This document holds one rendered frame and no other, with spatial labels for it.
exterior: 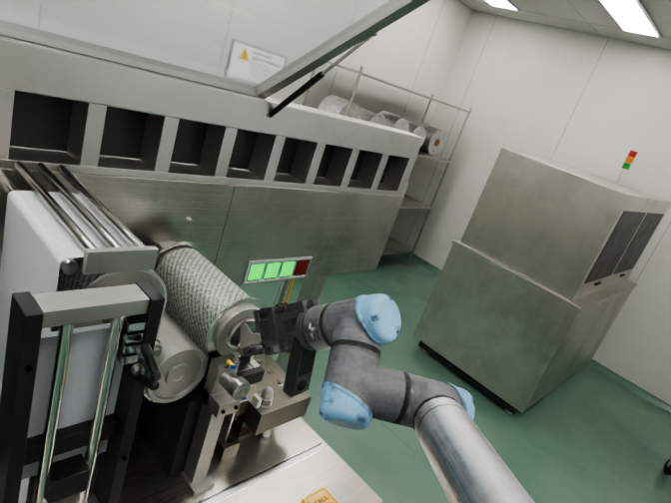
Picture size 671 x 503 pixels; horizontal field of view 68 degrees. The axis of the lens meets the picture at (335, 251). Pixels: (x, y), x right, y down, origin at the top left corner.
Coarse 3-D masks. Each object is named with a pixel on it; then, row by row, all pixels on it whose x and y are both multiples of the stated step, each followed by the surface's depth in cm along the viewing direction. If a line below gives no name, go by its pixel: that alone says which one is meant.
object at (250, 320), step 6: (246, 318) 96; (252, 318) 97; (234, 324) 95; (240, 324) 94; (252, 324) 97; (234, 330) 94; (240, 330) 95; (252, 330) 98; (228, 336) 94; (234, 336) 95; (240, 336) 97; (228, 342) 95; (234, 342) 96; (240, 342) 97; (234, 348) 96
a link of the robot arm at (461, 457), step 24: (408, 384) 70; (432, 384) 71; (408, 408) 69; (432, 408) 65; (456, 408) 64; (432, 432) 61; (456, 432) 58; (480, 432) 60; (432, 456) 59; (456, 456) 54; (480, 456) 53; (456, 480) 52; (480, 480) 49; (504, 480) 49
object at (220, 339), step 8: (232, 312) 94; (240, 312) 94; (248, 312) 96; (224, 320) 93; (232, 320) 94; (224, 328) 93; (216, 336) 94; (224, 336) 94; (216, 344) 94; (224, 344) 95; (224, 352) 96; (232, 352) 98
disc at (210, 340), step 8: (232, 304) 93; (240, 304) 95; (248, 304) 96; (256, 304) 98; (264, 304) 100; (224, 312) 93; (216, 320) 92; (216, 328) 93; (208, 336) 93; (208, 344) 94; (208, 352) 95; (216, 352) 96
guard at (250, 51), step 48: (0, 0) 73; (48, 0) 75; (96, 0) 76; (144, 0) 78; (192, 0) 80; (240, 0) 82; (288, 0) 84; (336, 0) 86; (384, 0) 89; (96, 48) 89; (144, 48) 92; (192, 48) 94; (240, 48) 97; (288, 48) 100
